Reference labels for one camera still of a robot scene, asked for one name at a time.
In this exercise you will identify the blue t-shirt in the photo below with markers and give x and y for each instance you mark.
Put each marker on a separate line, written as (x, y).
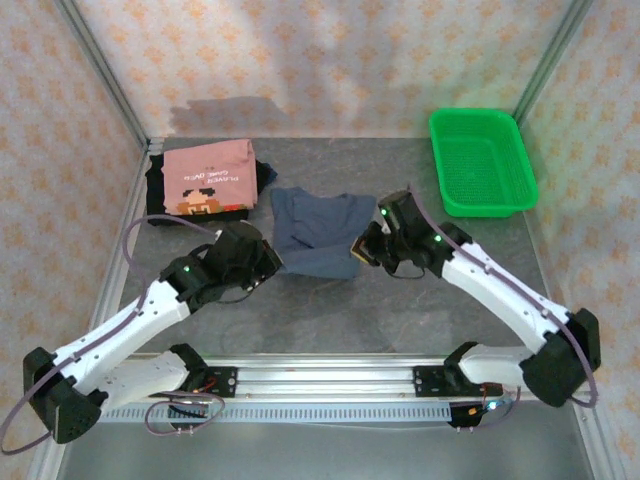
(320, 225)

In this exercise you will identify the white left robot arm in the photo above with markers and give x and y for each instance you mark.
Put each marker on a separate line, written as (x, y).
(115, 335)

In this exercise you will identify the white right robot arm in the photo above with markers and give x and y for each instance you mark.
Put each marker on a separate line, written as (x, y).
(500, 295)

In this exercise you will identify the dark navy folded t-shirt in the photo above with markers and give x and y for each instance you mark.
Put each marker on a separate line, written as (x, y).
(268, 175)

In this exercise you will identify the pink printed t-shirt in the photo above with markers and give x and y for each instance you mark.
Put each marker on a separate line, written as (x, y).
(210, 175)

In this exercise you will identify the green plastic basket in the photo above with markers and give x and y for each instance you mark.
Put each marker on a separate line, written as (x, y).
(482, 160)

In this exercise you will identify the black mount plate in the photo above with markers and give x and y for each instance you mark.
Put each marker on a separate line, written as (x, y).
(222, 382)
(430, 382)

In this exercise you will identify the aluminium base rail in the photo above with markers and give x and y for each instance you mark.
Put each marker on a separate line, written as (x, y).
(325, 377)

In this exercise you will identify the aluminium frame post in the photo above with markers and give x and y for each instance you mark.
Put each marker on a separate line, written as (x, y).
(550, 55)
(105, 75)

